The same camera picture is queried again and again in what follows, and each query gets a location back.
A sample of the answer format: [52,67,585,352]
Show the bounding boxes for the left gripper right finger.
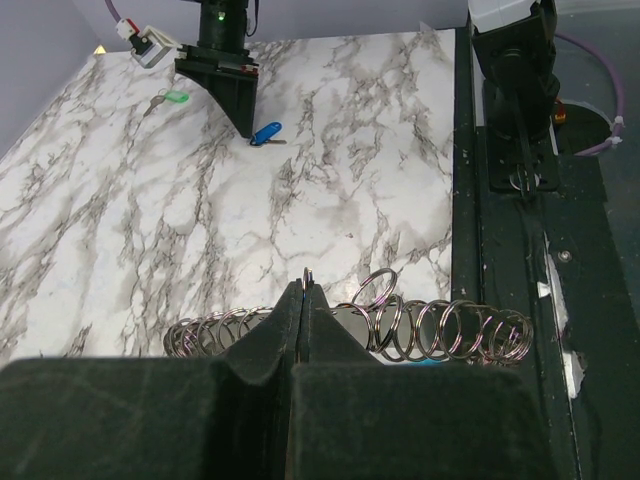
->
[290,287,583,479]

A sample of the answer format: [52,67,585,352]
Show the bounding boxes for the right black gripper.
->
[174,45,259,139]

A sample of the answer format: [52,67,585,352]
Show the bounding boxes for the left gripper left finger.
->
[1,282,304,479]

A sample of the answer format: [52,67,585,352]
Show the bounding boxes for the blue tagged key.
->
[249,122,287,148]

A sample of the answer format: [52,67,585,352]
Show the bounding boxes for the grey blue spiral keyring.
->
[163,268,534,367]

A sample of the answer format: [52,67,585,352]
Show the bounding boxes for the green tagged key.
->
[143,89,190,118]

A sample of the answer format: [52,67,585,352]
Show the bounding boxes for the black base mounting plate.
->
[451,28,639,479]

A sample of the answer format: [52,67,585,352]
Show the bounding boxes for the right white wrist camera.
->
[116,18,181,69]

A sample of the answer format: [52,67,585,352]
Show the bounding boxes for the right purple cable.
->
[102,0,629,159]

